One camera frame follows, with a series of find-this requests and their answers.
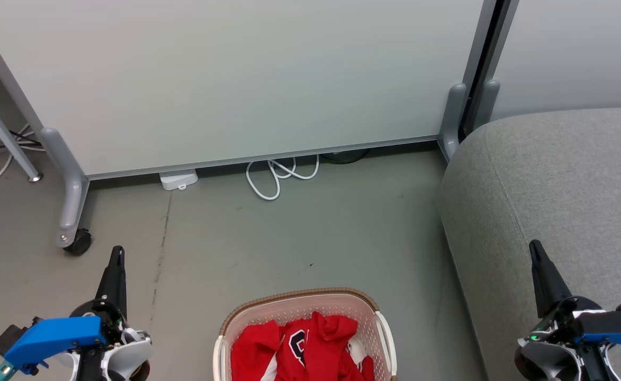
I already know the coiled white cable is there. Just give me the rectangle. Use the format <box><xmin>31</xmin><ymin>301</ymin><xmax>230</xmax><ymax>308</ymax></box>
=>
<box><xmin>245</xmin><ymin>155</ymin><xmax>321</xmax><ymax>202</ymax></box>

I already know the wide white partition panel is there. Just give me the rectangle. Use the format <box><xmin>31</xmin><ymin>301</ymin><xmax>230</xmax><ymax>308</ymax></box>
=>
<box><xmin>0</xmin><ymin>0</ymin><xmax>497</xmax><ymax>181</ymax></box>

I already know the narrow white partition panel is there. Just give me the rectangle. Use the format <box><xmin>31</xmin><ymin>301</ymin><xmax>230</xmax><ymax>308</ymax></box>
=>
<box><xmin>491</xmin><ymin>0</ymin><xmax>621</xmax><ymax>121</ymax></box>

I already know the grey leg of narrow partition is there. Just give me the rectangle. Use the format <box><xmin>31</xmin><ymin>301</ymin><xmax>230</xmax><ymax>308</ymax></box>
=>
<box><xmin>473</xmin><ymin>79</ymin><xmax>501</xmax><ymax>131</ymax></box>

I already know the beige plastic laundry basket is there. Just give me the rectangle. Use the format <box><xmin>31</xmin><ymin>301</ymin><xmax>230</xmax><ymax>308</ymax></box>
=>
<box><xmin>213</xmin><ymin>287</ymin><xmax>398</xmax><ymax>381</ymax></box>

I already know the grey fabric sofa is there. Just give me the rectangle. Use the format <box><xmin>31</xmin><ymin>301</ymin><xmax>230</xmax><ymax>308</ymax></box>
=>
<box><xmin>438</xmin><ymin>106</ymin><xmax>621</xmax><ymax>381</ymax></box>

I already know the grey partition leg with caster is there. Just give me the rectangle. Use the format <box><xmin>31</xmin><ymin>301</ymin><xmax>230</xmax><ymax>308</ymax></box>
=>
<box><xmin>39</xmin><ymin>126</ymin><xmax>90</xmax><ymax>249</ymax></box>

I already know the thin black floor cable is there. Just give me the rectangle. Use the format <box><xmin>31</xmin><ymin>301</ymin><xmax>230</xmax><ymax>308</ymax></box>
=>
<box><xmin>320</xmin><ymin>149</ymin><xmax>370</xmax><ymax>165</ymax></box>

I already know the white power adapter box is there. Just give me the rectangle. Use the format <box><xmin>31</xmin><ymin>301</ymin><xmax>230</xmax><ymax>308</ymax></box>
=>
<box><xmin>159</xmin><ymin>169</ymin><xmax>199</xmax><ymax>192</ymax></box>

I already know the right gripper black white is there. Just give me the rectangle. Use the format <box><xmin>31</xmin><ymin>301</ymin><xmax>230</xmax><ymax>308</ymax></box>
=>
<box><xmin>515</xmin><ymin>240</ymin><xmax>621</xmax><ymax>381</ymax></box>

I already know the red jersey with black print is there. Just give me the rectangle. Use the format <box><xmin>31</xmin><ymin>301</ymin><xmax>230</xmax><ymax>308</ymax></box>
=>
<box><xmin>276</xmin><ymin>311</ymin><xmax>375</xmax><ymax>381</ymax></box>

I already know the black caster wheel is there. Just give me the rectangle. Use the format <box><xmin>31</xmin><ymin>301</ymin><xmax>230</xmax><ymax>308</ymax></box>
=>
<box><xmin>64</xmin><ymin>228</ymin><xmax>93</xmax><ymax>257</ymax></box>

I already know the grey metal table leg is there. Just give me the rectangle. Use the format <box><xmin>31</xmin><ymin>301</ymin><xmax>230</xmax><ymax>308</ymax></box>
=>
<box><xmin>0</xmin><ymin>79</ymin><xmax>44</xmax><ymax>184</ymax></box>

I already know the plain red garment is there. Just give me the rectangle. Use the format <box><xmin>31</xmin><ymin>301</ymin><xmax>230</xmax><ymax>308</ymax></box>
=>
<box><xmin>230</xmin><ymin>320</ymin><xmax>282</xmax><ymax>381</ymax></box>

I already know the short grey partition leg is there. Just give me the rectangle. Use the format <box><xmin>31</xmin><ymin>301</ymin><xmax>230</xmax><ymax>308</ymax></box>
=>
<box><xmin>439</xmin><ymin>81</ymin><xmax>469</xmax><ymax>161</ymax></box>

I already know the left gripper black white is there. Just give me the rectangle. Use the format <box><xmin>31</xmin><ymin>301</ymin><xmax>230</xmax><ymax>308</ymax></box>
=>
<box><xmin>56</xmin><ymin>246</ymin><xmax>153</xmax><ymax>381</ymax></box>

